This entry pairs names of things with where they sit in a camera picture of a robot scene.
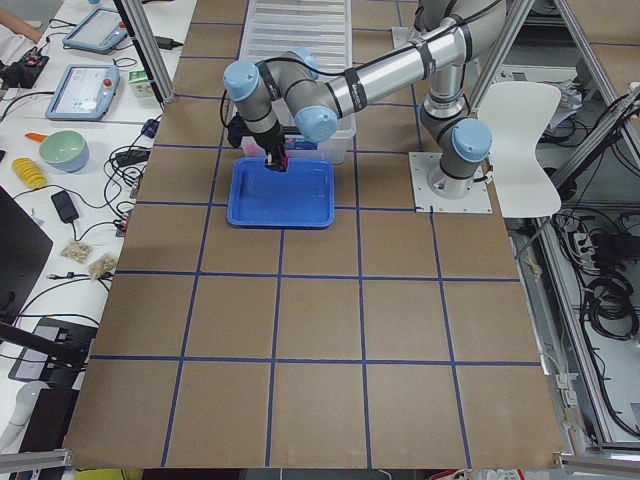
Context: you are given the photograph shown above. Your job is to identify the blue plastic tray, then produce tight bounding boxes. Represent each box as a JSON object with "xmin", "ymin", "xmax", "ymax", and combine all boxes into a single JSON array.
[{"xmin": 227, "ymin": 158, "xmax": 335, "ymax": 229}]

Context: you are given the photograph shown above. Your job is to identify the black power adapter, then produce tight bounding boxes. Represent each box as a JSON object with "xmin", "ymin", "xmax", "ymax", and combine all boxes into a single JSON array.
[{"xmin": 51, "ymin": 190, "xmax": 79, "ymax": 224}]

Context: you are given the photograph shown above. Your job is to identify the clear plastic box lid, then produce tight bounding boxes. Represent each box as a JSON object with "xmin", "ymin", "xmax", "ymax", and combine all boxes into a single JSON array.
[{"xmin": 239, "ymin": 0, "xmax": 352, "ymax": 72}]

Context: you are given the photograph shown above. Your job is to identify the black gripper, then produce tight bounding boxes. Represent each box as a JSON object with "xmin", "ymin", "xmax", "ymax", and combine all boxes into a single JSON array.
[{"xmin": 227, "ymin": 114, "xmax": 290, "ymax": 174}]

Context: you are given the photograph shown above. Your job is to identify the blue teach pendant tablet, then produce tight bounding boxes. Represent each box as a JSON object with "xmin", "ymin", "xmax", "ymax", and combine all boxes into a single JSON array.
[
  {"xmin": 45, "ymin": 64, "xmax": 120, "ymax": 121},
  {"xmin": 62, "ymin": 7, "xmax": 128, "ymax": 54}
]

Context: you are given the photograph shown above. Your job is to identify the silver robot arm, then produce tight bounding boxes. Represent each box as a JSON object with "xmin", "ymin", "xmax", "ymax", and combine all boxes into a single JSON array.
[{"xmin": 223, "ymin": 1, "xmax": 507, "ymax": 199}]

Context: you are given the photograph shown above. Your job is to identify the yellow ridged toy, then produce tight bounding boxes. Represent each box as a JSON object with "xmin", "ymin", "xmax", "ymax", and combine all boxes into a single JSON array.
[{"xmin": 11, "ymin": 157, "xmax": 48, "ymax": 190}]

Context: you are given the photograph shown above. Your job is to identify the white plastic chair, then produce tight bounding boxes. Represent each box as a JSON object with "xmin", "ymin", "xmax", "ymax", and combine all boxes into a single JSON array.
[{"xmin": 478, "ymin": 81, "xmax": 561, "ymax": 218}]

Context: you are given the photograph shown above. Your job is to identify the green bowl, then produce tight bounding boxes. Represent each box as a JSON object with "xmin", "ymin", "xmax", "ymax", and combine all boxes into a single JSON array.
[{"xmin": 39, "ymin": 130, "xmax": 89, "ymax": 173}]

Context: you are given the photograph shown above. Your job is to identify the aluminium frame post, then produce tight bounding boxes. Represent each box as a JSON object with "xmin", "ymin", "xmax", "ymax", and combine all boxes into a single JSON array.
[{"xmin": 114, "ymin": 0, "xmax": 175, "ymax": 106}]

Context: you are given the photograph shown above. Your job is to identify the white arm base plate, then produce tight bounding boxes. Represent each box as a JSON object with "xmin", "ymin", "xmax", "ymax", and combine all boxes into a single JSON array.
[
  {"xmin": 391, "ymin": 27, "xmax": 415, "ymax": 50},
  {"xmin": 409, "ymin": 152, "xmax": 492, "ymax": 215}
]

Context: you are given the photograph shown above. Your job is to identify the clear plastic storage box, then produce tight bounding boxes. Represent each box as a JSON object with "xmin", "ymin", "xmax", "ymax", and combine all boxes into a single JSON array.
[{"xmin": 229, "ymin": 49, "xmax": 358, "ymax": 166}]

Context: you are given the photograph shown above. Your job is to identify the green white carton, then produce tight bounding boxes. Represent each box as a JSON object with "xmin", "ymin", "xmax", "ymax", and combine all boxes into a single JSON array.
[{"xmin": 127, "ymin": 70, "xmax": 155, "ymax": 98}]

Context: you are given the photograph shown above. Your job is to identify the bag of nuts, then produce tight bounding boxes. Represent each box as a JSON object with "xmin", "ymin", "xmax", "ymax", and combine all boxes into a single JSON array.
[
  {"xmin": 60, "ymin": 240, "xmax": 93, "ymax": 264},
  {"xmin": 87, "ymin": 253, "xmax": 118, "ymax": 280}
]

